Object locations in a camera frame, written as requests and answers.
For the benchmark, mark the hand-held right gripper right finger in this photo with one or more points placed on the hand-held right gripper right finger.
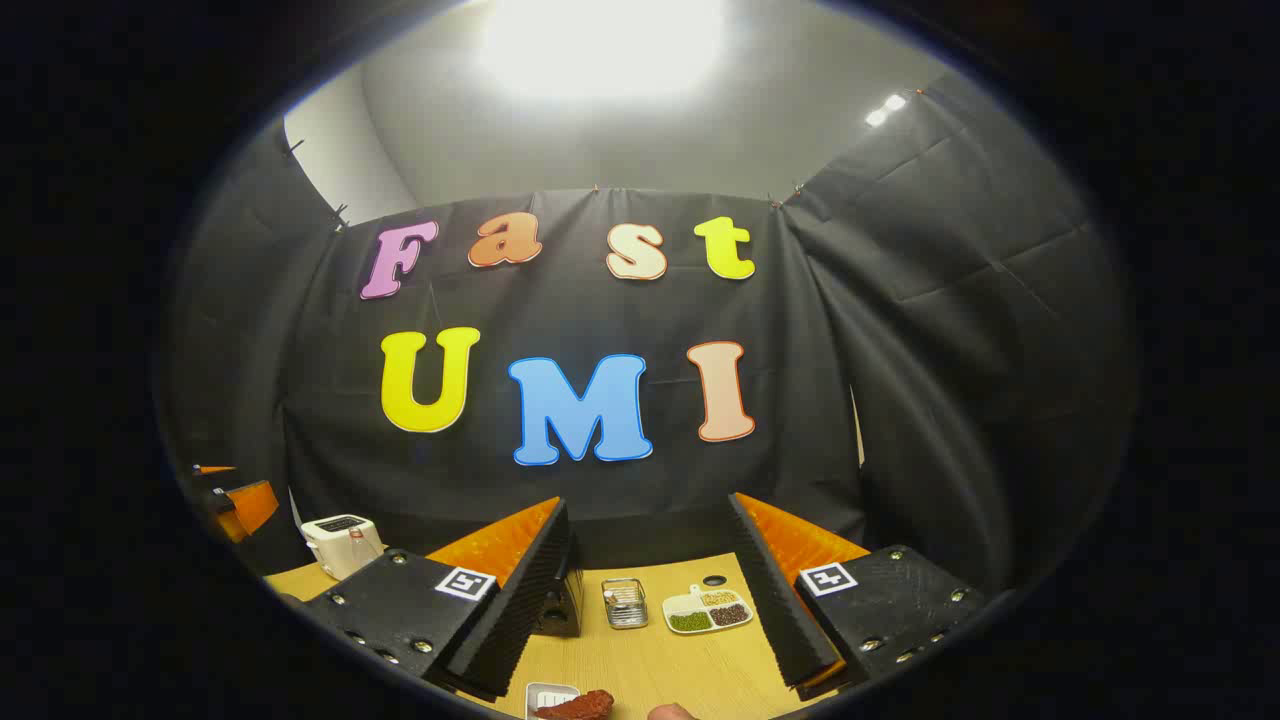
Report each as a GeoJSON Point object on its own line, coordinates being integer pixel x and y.
{"type": "Point", "coordinates": [775, 590]}

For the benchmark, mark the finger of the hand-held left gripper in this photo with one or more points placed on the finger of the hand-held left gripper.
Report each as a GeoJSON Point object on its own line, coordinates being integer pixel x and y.
{"type": "Point", "coordinates": [215, 469]}
{"type": "Point", "coordinates": [250, 505]}

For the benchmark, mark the white divided plate with beans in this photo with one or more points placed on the white divided plate with beans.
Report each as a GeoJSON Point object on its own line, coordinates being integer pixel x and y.
{"type": "Point", "coordinates": [705, 612]}

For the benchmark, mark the ceiling light panel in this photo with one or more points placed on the ceiling light panel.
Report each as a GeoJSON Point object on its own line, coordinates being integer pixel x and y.
{"type": "Point", "coordinates": [605, 45]}

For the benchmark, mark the white rectangular tray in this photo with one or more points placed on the white rectangular tray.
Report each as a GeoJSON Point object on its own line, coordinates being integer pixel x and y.
{"type": "Point", "coordinates": [545, 692]}

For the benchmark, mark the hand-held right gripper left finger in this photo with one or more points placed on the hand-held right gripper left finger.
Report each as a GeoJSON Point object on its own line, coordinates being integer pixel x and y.
{"type": "Point", "coordinates": [530, 590]}

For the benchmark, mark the black electric oven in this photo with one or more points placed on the black electric oven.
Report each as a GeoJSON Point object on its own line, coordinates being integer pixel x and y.
{"type": "Point", "coordinates": [562, 608]}

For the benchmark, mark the reddish brown meat piece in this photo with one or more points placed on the reddish brown meat piece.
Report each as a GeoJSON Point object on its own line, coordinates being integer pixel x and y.
{"type": "Point", "coordinates": [580, 706]}

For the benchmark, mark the small ceiling spotlight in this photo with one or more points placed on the small ceiling spotlight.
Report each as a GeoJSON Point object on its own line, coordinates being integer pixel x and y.
{"type": "Point", "coordinates": [885, 108]}

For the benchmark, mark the white toaster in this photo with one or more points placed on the white toaster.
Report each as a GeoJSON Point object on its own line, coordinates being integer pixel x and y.
{"type": "Point", "coordinates": [340, 545]}

